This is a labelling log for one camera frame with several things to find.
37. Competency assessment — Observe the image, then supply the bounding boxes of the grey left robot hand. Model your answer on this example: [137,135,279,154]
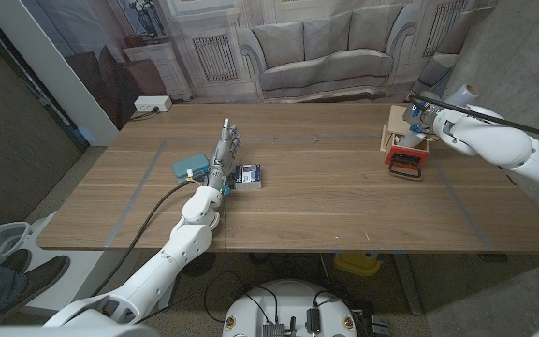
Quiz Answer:
[203,118,243,191]

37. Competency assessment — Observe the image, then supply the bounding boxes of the yellow plastic object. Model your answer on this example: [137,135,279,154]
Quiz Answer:
[333,251,383,277]

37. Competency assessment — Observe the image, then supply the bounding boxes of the red drawer with black handle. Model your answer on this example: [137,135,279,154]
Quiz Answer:
[384,135,430,182]

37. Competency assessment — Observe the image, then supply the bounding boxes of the blue white package box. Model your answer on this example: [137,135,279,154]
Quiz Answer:
[232,163,263,191]

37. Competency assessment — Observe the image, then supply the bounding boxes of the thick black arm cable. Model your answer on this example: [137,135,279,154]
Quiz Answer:
[91,180,200,299]
[408,93,539,144]

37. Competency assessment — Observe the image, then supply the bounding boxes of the light wooden drawer housing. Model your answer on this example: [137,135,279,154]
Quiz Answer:
[380,104,432,154]

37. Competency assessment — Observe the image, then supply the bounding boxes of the white power strip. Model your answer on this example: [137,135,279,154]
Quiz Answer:
[133,95,173,113]

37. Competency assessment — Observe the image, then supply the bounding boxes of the black power adapter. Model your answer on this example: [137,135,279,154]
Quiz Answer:
[305,306,322,335]

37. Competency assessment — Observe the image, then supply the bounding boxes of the black round fan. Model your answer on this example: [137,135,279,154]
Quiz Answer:
[189,254,217,277]

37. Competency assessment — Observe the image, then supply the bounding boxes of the small teal toolbox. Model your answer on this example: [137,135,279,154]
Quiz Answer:
[171,153,211,183]

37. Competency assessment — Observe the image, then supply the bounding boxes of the printed living room backdrop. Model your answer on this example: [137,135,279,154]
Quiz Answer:
[19,0,498,132]

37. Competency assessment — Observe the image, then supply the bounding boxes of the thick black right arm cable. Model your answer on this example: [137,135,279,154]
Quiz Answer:
[408,93,539,144]

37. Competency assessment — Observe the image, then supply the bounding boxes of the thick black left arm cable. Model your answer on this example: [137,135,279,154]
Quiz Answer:
[91,180,200,299]

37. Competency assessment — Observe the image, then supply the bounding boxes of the dark leather shoe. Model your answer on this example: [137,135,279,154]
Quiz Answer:
[0,255,71,319]

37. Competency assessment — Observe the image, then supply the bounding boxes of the black floor cable loop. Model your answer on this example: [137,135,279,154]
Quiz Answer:
[202,270,281,325]

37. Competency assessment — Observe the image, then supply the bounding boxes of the black power strip cord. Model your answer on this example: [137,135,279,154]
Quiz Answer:
[128,106,161,122]

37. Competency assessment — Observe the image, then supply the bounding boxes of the white table leg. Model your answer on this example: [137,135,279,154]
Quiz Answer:
[157,275,181,313]
[393,254,424,317]

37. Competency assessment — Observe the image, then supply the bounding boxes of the white robot torso edge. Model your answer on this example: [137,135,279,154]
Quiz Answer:
[0,322,158,337]

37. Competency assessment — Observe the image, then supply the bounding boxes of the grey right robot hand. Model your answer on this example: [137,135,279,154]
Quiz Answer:
[402,100,440,141]

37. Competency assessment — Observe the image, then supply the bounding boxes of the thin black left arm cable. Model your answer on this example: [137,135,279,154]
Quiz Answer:
[136,194,228,324]

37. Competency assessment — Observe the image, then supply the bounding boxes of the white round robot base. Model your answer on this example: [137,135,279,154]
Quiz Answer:
[222,279,358,337]

